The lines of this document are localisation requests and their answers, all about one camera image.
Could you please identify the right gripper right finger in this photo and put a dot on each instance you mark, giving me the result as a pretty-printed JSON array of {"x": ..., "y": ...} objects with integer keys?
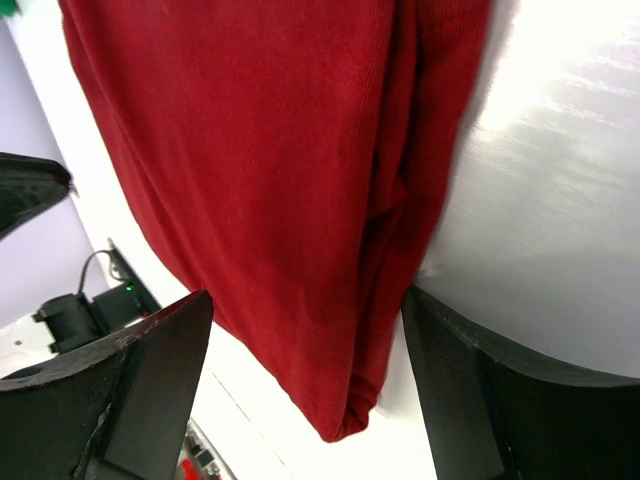
[{"x": 495, "y": 409}]

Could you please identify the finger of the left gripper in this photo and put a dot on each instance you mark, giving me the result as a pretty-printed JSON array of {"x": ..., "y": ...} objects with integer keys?
[{"x": 29, "y": 187}]

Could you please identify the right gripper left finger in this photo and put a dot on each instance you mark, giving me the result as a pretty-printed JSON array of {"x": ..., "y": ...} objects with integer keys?
[{"x": 116, "y": 408}]

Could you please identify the red t shirt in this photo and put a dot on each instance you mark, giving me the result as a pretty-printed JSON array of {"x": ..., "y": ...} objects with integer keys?
[{"x": 290, "y": 157}]

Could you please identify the green t shirt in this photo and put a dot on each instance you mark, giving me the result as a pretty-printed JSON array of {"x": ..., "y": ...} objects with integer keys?
[{"x": 10, "y": 8}]

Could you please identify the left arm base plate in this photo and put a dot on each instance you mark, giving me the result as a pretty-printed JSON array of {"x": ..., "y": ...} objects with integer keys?
[{"x": 75, "y": 320}]

